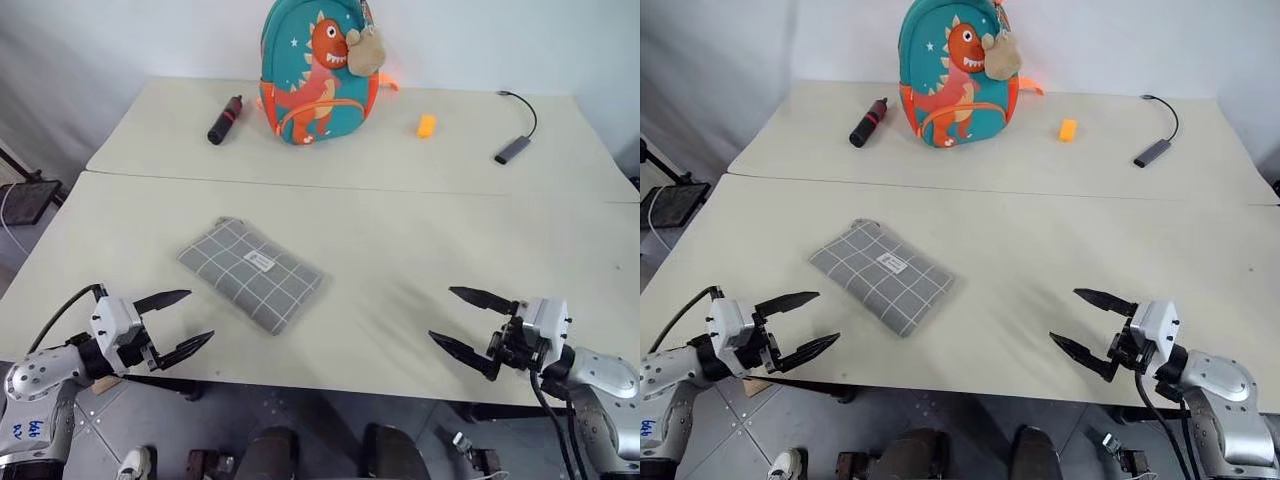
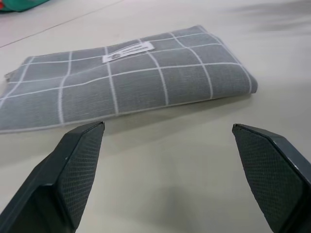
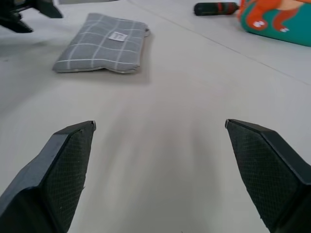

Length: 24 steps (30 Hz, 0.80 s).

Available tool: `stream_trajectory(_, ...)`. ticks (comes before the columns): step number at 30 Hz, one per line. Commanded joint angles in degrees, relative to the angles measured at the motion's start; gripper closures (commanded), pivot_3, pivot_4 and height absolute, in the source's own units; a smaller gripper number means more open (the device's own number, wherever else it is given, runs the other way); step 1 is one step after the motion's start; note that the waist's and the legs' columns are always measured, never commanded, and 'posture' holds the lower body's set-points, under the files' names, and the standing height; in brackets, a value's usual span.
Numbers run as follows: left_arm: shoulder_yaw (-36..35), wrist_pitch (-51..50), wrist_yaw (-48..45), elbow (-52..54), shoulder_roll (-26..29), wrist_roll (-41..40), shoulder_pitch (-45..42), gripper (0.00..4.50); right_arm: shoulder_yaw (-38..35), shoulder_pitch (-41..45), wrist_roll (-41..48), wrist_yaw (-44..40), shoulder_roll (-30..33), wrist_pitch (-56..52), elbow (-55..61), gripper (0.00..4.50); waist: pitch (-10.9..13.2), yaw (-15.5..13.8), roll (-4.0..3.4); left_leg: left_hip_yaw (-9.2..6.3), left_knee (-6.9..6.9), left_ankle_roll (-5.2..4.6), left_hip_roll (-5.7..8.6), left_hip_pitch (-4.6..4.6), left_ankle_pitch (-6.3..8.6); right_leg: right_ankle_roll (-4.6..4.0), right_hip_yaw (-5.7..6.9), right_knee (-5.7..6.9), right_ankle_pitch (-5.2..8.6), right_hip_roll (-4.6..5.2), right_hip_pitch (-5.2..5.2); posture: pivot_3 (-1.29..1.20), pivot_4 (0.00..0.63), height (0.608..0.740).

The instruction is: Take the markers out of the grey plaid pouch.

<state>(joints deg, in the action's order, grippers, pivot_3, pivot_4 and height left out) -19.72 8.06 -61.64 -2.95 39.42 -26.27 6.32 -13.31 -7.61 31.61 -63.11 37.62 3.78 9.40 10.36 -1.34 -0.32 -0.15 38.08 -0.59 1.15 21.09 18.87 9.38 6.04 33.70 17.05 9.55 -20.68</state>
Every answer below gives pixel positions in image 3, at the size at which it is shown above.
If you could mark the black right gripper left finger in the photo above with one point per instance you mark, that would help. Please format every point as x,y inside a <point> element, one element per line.
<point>48,184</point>

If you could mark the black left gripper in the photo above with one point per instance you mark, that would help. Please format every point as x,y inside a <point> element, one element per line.
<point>17,6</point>

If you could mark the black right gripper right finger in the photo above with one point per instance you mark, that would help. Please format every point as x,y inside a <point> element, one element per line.
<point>272,174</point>

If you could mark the grey polka-dot pencil pouch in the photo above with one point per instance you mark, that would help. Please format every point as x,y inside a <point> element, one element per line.
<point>102,46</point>

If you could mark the teal dinosaur backpack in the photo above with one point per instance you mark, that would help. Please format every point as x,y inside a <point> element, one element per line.
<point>279,21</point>

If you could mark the black and red cylinder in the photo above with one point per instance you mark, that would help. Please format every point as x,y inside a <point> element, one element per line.
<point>215,8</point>

